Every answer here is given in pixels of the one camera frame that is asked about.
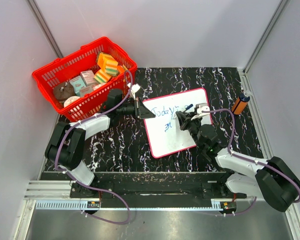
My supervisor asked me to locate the teal small box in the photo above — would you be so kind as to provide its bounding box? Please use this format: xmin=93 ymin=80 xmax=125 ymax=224
xmin=69 ymin=75 xmax=86 ymax=97

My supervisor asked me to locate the pink small box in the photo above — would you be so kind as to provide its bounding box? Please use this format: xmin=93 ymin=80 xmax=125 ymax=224
xmin=80 ymin=70 xmax=97 ymax=86

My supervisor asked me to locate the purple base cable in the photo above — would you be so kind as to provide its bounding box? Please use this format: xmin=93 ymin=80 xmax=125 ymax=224
xmin=72 ymin=183 xmax=132 ymax=225

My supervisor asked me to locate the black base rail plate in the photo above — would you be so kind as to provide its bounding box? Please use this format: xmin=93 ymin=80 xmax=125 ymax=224
xmin=70 ymin=172 xmax=246 ymax=210

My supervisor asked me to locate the pink framed whiteboard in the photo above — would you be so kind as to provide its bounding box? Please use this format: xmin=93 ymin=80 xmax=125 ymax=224
xmin=143 ymin=87 xmax=209 ymax=159

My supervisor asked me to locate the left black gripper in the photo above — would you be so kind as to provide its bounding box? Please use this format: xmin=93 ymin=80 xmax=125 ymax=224
xmin=117 ymin=98 xmax=155 ymax=121

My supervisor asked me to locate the striped sponge lower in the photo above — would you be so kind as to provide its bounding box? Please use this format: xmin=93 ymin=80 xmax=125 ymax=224
xmin=93 ymin=69 xmax=112 ymax=84

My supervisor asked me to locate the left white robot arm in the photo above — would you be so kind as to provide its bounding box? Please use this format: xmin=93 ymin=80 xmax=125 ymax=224
xmin=44 ymin=88 xmax=156 ymax=198

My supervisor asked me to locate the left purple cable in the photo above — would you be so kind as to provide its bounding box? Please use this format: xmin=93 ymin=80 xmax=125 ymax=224
xmin=54 ymin=70 xmax=135 ymax=187

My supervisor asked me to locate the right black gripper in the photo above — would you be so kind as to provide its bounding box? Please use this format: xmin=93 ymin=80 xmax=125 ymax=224
xmin=177 ymin=111 xmax=204 ymax=150

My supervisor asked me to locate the striped sponge stack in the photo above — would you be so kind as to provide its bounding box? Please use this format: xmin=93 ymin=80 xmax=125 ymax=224
xmin=96 ymin=52 xmax=119 ymax=76

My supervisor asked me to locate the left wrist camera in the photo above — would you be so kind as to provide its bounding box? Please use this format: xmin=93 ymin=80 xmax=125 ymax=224
xmin=127 ymin=83 xmax=141 ymax=100

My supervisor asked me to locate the red plastic shopping basket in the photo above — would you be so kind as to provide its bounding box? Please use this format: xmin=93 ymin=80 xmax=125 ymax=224
xmin=32 ymin=36 xmax=137 ymax=122

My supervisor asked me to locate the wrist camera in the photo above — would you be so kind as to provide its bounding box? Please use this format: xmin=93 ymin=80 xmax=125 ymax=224
xmin=191 ymin=103 xmax=210 ymax=120
xmin=127 ymin=83 xmax=141 ymax=100

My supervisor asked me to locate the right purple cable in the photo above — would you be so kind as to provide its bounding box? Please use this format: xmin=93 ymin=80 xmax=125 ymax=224
xmin=203 ymin=108 xmax=300 ymax=203

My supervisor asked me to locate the pink round pastry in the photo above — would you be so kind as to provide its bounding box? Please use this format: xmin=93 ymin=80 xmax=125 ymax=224
xmin=63 ymin=95 xmax=80 ymax=108

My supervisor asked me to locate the brown round bread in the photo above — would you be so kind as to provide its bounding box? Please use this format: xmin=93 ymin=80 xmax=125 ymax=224
xmin=53 ymin=81 xmax=76 ymax=102

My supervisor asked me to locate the pink box lower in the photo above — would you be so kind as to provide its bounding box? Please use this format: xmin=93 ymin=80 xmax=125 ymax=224
xmin=79 ymin=85 xmax=94 ymax=98

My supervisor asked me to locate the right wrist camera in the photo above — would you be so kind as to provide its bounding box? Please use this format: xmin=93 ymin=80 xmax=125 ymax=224
xmin=191 ymin=103 xmax=210 ymax=120

